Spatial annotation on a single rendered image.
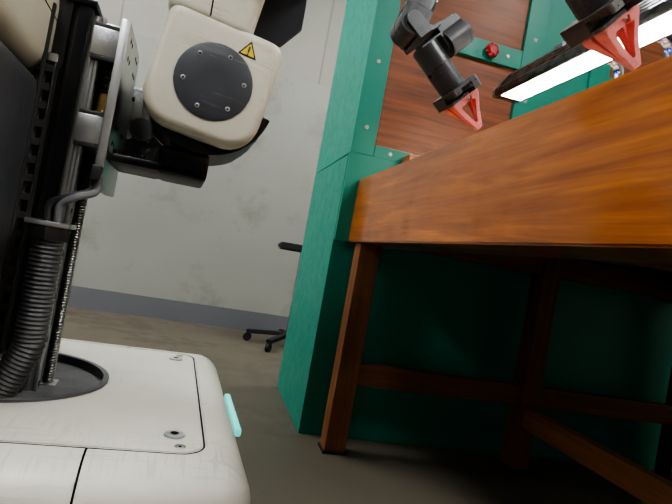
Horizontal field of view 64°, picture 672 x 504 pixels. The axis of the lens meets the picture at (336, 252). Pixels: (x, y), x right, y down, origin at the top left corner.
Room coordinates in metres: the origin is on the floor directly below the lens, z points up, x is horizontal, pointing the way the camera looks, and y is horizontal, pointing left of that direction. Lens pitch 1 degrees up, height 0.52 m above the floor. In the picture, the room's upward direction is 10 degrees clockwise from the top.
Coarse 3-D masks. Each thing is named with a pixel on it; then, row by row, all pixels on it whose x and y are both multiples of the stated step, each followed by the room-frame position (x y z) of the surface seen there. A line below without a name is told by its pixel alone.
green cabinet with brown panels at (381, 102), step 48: (384, 0) 1.56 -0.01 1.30; (480, 0) 1.64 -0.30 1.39; (528, 0) 1.68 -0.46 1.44; (384, 48) 1.56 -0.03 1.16; (480, 48) 1.63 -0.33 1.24; (528, 48) 1.67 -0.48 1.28; (336, 96) 1.94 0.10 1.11; (384, 96) 1.58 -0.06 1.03; (432, 96) 1.62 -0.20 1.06; (480, 96) 1.65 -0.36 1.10; (336, 144) 1.79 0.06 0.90; (384, 144) 1.59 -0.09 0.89; (432, 144) 1.62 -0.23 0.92
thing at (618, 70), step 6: (564, 42) 1.23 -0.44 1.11; (660, 42) 1.13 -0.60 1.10; (666, 42) 1.13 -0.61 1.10; (558, 48) 1.24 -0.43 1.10; (666, 48) 1.13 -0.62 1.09; (666, 54) 1.13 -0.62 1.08; (612, 66) 1.28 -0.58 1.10; (618, 66) 1.27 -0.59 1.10; (618, 72) 1.27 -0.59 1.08; (612, 78) 1.29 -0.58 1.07
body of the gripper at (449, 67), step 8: (448, 64) 1.07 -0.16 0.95; (432, 72) 1.08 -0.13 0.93; (440, 72) 1.08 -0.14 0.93; (448, 72) 1.07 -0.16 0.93; (456, 72) 1.08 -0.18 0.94; (432, 80) 1.09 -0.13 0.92; (440, 80) 1.08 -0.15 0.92; (448, 80) 1.08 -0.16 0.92; (456, 80) 1.08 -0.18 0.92; (464, 80) 1.09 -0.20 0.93; (472, 80) 1.06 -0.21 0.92; (440, 88) 1.09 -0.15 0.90; (448, 88) 1.08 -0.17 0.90; (456, 88) 1.06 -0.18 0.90; (448, 96) 1.08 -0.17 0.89; (456, 96) 1.06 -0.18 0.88
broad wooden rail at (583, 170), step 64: (512, 128) 0.76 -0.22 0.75; (576, 128) 0.62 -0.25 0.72; (640, 128) 0.52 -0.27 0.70; (384, 192) 1.30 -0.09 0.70; (448, 192) 0.93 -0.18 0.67; (512, 192) 0.73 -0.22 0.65; (576, 192) 0.60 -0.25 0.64; (640, 192) 0.51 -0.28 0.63; (576, 256) 0.71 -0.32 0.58; (640, 256) 0.57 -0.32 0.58
